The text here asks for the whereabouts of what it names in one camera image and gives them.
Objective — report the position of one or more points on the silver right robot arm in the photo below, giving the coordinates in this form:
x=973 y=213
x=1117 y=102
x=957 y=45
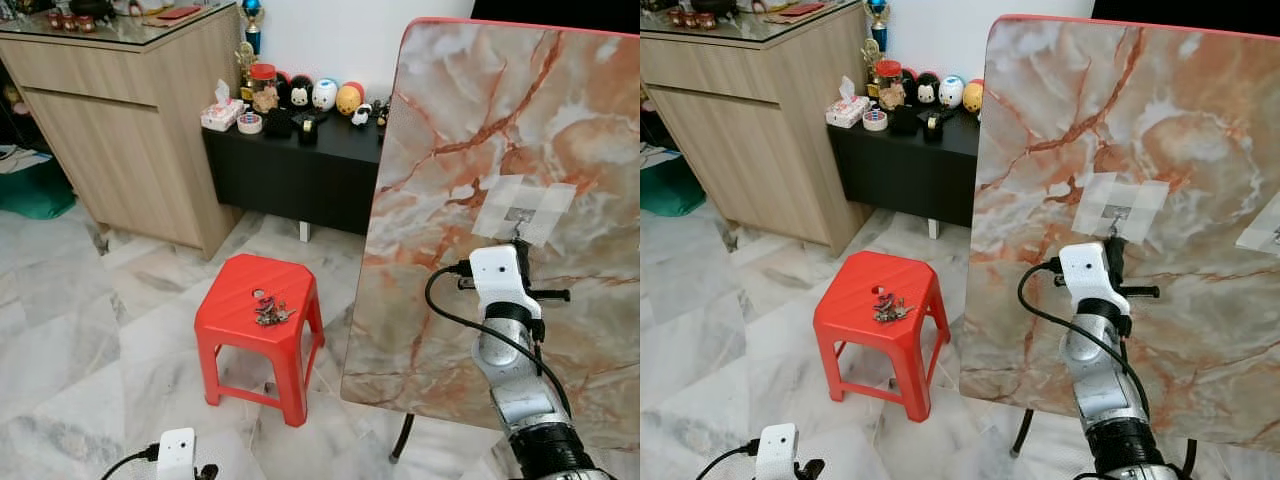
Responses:
x=520 y=390
x=1100 y=385

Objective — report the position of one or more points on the small metal hook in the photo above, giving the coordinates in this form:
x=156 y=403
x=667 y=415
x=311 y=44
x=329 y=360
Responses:
x=519 y=216
x=1116 y=214

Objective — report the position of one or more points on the bunch of metal keys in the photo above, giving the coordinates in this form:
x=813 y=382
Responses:
x=890 y=310
x=270 y=313

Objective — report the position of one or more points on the clear tape patch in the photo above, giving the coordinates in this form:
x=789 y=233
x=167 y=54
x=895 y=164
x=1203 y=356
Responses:
x=1262 y=228
x=545 y=200
x=1145 y=195

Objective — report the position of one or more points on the teal bag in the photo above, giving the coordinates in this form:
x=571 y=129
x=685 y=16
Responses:
x=35 y=195
x=670 y=190

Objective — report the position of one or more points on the red plastic stool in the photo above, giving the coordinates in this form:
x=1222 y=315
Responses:
x=850 y=300
x=235 y=300

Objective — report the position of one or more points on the black metal table leg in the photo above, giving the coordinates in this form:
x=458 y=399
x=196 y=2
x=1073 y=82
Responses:
x=402 y=440
x=1022 y=432

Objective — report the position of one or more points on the marble pattern table top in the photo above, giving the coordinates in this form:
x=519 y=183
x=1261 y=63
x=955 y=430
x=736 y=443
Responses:
x=480 y=110
x=1100 y=100

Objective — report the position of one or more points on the yellow bear plush toy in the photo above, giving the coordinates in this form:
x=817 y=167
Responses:
x=349 y=99
x=972 y=97

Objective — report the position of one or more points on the small panda figure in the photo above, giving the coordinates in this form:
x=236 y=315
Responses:
x=361 y=115

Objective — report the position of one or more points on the low black cabinet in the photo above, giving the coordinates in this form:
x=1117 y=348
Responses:
x=290 y=175
x=900 y=175

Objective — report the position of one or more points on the black tape dispenser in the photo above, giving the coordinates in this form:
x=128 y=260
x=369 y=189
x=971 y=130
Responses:
x=936 y=122
x=308 y=126

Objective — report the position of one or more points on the white blue plush toy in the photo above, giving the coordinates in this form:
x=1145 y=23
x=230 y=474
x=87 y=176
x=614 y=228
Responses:
x=951 y=92
x=324 y=95

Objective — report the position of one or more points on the light wooden cabinet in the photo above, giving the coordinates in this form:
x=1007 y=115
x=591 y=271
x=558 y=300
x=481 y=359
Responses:
x=750 y=140
x=120 y=140

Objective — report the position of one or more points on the black fabric pouch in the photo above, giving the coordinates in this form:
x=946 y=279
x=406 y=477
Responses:
x=904 y=121
x=278 y=124

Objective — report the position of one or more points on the black white plush toy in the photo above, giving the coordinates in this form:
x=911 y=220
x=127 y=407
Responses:
x=927 y=92
x=300 y=95

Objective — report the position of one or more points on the black television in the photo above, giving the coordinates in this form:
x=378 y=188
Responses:
x=1190 y=8
x=560 y=8

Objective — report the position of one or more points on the black mouse plush toy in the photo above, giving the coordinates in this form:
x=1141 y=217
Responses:
x=283 y=92
x=908 y=90

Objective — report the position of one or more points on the white tape roll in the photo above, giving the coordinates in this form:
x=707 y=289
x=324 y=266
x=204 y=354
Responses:
x=875 y=121
x=249 y=124

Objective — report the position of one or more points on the red lid snack jar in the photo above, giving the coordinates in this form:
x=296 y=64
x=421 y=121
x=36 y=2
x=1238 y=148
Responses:
x=263 y=85
x=888 y=82

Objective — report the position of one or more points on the white tissue box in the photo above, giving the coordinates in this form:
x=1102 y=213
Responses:
x=222 y=112
x=848 y=108

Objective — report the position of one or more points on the black bowl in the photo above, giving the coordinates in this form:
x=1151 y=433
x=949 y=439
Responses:
x=712 y=5
x=90 y=6

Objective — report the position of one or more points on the small gold trophy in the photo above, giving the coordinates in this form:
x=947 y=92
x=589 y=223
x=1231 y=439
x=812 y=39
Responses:
x=868 y=65
x=244 y=65

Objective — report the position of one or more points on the blue trophy cup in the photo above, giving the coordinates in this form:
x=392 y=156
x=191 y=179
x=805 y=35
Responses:
x=878 y=13
x=252 y=15

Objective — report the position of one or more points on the flat red wallet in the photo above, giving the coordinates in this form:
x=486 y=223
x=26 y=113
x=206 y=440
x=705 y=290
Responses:
x=805 y=9
x=180 y=12

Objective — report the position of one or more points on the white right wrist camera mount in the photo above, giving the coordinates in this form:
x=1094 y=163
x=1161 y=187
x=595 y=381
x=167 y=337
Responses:
x=495 y=272
x=1085 y=270

